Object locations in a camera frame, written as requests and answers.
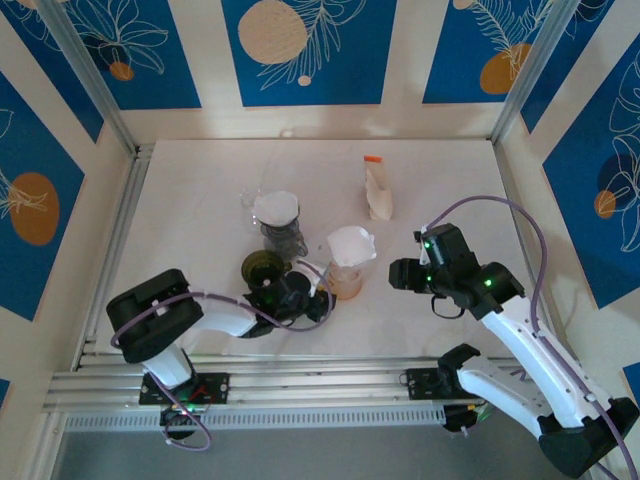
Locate aluminium frame post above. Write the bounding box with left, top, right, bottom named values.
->
left=489, top=0, right=584, bottom=146
left=37, top=0, right=140, bottom=157

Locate grey transparent server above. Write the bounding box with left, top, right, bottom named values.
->
left=259, top=223, right=309, bottom=259

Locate aluminium frame rail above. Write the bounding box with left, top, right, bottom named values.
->
left=42, top=355, right=596, bottom=415
left=74, top=143, right=157, bottom=371

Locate clear glass server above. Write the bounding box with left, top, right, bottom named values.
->
left=238, top=187, right=266, bottom=236

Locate black controller box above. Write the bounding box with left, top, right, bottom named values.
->
left=442, top=403, right=494, bottom=435
left=159, top=405, right=201, bottom=429

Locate orange transparent server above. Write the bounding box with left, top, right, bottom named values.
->
left=327, top=267, right=364, bottom=301

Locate slotted grey cable duct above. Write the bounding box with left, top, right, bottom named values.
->
left=64, top=404, right=446, bottom=432

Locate thin black cable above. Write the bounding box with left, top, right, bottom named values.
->
left=430, top=293, right=467, bottom=320

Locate green transparent dripper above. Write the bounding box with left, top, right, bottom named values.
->
left=241, top=249, right=294, bottom=292

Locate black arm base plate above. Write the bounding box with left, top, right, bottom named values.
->
left=139, top=372, right=231, bottom=405
left=405, top=367, right=497, bottom=401

